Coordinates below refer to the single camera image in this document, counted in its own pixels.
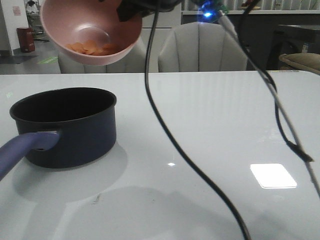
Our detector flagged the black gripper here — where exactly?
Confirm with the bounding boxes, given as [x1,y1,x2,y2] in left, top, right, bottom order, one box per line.
[116,0,182,22]

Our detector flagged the pink bowl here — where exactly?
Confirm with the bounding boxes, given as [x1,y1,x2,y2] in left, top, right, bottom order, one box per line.
[40,0,143,66]

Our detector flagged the orange ham slices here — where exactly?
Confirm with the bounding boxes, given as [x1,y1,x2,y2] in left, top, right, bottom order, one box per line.
[65,40,121,56]

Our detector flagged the white refrigerator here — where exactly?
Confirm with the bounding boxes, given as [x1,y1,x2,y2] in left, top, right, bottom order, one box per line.
[140,5,182,61]

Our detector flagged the left grey upholstered chair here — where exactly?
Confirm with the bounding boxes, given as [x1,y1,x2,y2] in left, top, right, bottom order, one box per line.
[58,38,147,74]

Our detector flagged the grey upholstered chair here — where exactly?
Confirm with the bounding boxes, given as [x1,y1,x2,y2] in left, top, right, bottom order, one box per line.
[58,38,147,74]
[158,22,248,73]

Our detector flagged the right grey upholstered chair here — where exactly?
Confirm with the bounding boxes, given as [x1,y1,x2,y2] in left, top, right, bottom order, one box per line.
[158,22,248,73]

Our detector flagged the red bin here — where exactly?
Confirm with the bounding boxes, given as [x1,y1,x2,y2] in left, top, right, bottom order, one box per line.
[16,27,35,53]

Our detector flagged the dark kitchen counter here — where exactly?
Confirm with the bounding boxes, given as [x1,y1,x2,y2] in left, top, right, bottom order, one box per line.
[181,9,320,71]

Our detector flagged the dark blue saucepan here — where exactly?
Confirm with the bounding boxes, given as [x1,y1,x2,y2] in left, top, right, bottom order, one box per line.
[0,87,117,177]

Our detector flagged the dark washing machine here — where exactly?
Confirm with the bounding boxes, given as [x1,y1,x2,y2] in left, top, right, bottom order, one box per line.
[266,24,320,70]

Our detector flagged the beige cushion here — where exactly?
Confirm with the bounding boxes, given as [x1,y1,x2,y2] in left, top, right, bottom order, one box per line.
[278,53,320,75]

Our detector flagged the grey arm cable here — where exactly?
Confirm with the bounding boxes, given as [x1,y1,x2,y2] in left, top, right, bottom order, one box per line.
[217,7,320,198]

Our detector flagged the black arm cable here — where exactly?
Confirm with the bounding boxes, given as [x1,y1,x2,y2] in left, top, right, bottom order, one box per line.
[144,9,252,240]

